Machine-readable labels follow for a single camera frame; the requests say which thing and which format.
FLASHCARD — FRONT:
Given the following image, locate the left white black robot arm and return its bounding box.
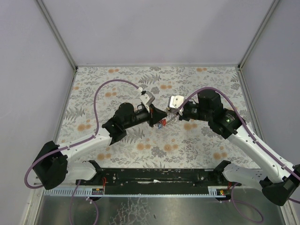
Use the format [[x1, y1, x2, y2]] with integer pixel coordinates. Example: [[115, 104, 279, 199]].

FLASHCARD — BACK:
[[31, 103, 167, 190]]

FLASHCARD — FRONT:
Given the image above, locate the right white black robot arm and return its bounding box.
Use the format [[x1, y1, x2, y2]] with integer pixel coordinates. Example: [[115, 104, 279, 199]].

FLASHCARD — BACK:
[[169, 88, 300, 206]]

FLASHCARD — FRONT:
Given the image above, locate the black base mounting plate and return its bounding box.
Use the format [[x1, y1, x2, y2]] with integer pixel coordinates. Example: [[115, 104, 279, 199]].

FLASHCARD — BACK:
[[75, 160, 235, 200]]

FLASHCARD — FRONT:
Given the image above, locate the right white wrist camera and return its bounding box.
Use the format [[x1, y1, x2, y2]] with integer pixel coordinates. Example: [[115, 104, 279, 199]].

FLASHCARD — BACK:
[[168, 95, 185, 111]]

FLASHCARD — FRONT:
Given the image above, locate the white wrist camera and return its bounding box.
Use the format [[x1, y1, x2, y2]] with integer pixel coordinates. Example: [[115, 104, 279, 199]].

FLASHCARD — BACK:
[[139, 90, 155, 112], [168, 95, 185, 111]]

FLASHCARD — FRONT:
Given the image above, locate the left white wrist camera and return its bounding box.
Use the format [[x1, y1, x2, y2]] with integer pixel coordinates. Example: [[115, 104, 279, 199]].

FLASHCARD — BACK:
[[139, 90, 155, 112]]

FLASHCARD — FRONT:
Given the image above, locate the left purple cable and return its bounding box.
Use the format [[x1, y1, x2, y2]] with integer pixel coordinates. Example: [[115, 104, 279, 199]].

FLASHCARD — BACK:
[[24, 79, 143, 189]]

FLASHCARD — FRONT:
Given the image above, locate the right aluminium frame post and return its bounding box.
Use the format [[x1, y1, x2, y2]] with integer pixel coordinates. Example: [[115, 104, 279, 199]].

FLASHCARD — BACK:
[[238, 0, 281, 71]]

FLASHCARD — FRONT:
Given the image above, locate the aluminium frame post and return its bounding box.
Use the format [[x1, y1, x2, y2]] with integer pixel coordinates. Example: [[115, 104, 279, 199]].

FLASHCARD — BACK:
[[35, 0, 78, 71], [238, 0, 281, 71]]

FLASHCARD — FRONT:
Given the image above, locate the left aluminium frame post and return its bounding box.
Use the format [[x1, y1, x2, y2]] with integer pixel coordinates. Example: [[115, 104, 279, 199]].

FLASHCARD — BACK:
[[35, 0, 78, 71]]

